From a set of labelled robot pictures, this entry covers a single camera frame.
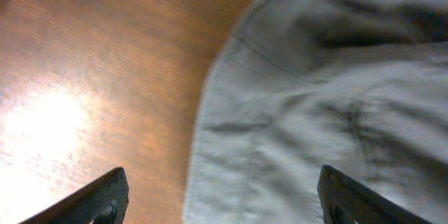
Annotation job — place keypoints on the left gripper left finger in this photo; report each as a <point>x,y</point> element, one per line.
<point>103,201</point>

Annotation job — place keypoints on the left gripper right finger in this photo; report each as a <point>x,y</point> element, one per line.
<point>346,201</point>

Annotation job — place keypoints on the grey cargo shorts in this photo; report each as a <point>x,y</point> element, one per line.
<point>360,85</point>

